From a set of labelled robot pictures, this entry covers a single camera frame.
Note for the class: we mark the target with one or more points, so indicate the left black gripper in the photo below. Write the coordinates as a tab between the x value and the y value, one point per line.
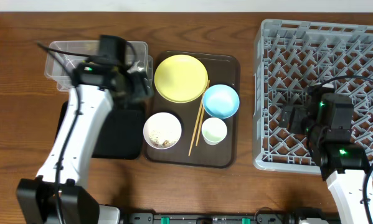
141	88

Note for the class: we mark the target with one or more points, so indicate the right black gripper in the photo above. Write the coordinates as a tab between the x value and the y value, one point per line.
299	115

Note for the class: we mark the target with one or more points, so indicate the white bowl with rice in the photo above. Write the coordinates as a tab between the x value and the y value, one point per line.
162	130

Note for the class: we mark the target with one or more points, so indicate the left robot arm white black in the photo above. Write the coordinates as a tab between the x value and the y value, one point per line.
58	193

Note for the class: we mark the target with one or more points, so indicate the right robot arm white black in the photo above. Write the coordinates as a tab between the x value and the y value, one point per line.
326	123

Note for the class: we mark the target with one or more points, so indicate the black food waste tray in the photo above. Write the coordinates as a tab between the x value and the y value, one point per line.
108	132

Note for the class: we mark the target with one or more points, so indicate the grey dishwasher rack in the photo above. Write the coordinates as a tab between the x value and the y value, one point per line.
289	57

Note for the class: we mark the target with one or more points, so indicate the crumpled white tissue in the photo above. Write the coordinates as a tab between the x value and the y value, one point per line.
138	66

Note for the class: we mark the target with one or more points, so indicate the yellow plate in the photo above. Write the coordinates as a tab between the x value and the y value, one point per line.
180	78

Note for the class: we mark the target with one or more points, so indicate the wooden chopstick left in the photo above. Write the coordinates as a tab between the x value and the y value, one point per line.
197	120

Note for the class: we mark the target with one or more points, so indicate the wooden chopstick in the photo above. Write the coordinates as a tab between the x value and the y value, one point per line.
197	120
200	123

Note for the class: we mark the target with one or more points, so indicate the wooden chopstick right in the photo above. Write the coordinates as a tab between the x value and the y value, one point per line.
200	123

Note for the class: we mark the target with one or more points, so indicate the light blue bowl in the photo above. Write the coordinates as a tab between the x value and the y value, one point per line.
221	101

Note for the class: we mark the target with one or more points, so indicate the pale green cup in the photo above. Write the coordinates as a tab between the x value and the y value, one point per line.
214	130

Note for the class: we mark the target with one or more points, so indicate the dark brown serving tray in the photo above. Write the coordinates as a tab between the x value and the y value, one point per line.
222	69

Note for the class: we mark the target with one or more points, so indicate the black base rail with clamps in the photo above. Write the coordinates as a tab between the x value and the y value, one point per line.
264	215

